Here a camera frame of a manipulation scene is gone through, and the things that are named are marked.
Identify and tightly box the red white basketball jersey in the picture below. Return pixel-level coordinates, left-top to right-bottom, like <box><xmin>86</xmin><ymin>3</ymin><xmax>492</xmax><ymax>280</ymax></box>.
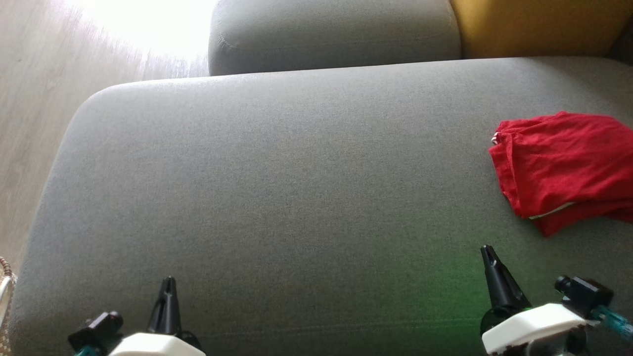
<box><xmin>489</xmin><ymin>111</ymin><xmax>633</xmax><ymax>219</ymax></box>

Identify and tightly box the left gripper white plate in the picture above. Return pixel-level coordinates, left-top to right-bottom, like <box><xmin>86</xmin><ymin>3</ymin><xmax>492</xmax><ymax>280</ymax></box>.
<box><xmin>105</xmin><ymin>277</ymin><xmax>207</xmax><ymax>356</ymax></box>

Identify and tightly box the yellow sofa cushion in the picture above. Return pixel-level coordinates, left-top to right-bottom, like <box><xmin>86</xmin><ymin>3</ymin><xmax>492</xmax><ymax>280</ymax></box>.
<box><xmin>449</xmin><ymin>0</ymin><xmax>633</xmax><ymax>61</ymax></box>

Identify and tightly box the grey sofa seat cushion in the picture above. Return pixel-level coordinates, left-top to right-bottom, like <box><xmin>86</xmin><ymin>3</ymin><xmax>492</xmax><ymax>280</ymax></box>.
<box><xmin>10</xmin><ymin>56</ymin><xmax>633</xmax><ymax>356</ymax></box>

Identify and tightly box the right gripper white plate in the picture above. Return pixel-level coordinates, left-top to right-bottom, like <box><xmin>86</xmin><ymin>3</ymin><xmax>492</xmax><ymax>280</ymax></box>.
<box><xmin>479</xmin><ymin>245</ymin><xmax>599</xmax><ymax>356</ymax></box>

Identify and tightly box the woven laundry basket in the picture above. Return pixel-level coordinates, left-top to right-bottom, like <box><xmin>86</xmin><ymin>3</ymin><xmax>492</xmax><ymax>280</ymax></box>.
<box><xmin>0</xmin><ymin>256</ymin><xmax>18</xmax><ymax>349</ymax></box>

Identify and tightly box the grey sofa back cushion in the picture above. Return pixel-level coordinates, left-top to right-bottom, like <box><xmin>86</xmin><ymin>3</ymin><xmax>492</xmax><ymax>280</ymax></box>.
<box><xmin>208</xmin><ymin>0</ymin><xmax>463</xmax><ymax>77</ymax></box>

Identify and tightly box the right teal cable connector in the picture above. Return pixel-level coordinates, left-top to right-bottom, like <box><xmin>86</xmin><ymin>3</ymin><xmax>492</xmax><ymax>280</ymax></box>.
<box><xmin>591</xmin><ymin>307</ymin><xmax>633</xmax><ymax>343</ymax></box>

